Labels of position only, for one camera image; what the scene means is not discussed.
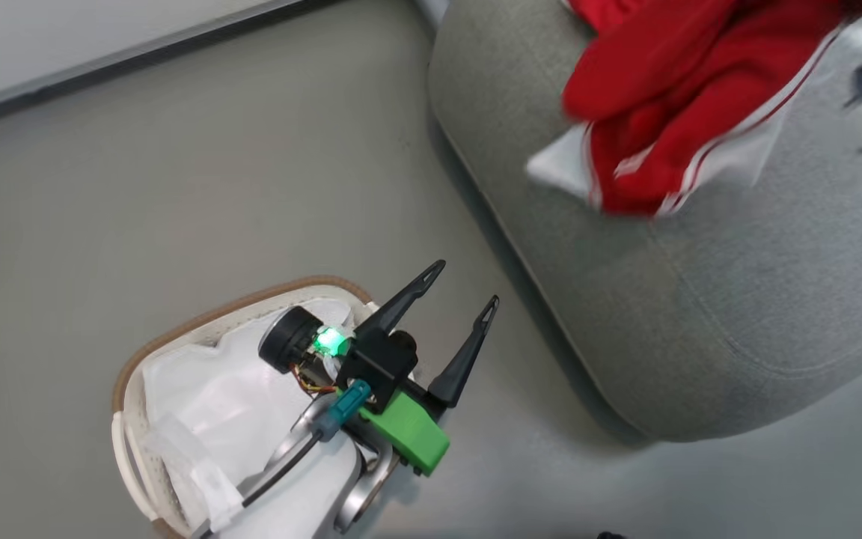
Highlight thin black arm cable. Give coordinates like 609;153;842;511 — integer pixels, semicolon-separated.
199;430;327;539

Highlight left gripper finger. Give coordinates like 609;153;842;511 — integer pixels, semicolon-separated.
356;260;447;338
427;295;501;409

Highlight grey fabric sofa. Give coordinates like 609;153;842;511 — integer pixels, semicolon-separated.
428;0;862;444

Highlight white cloth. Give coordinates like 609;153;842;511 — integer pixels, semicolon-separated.
141;298;372;539

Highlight teal cable connector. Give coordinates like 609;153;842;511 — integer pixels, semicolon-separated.
316;379;373;440

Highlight aluminium partition bottom rail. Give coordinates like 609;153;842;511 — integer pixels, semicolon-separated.
0;0;327;125

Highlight white laundry basket brown rim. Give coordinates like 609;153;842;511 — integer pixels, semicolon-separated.
111;275;381;539

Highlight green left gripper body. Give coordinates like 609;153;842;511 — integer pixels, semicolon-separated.
360;382;451;477

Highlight red garment with white trim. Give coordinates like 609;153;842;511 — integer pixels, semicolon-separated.
527;0;862;219

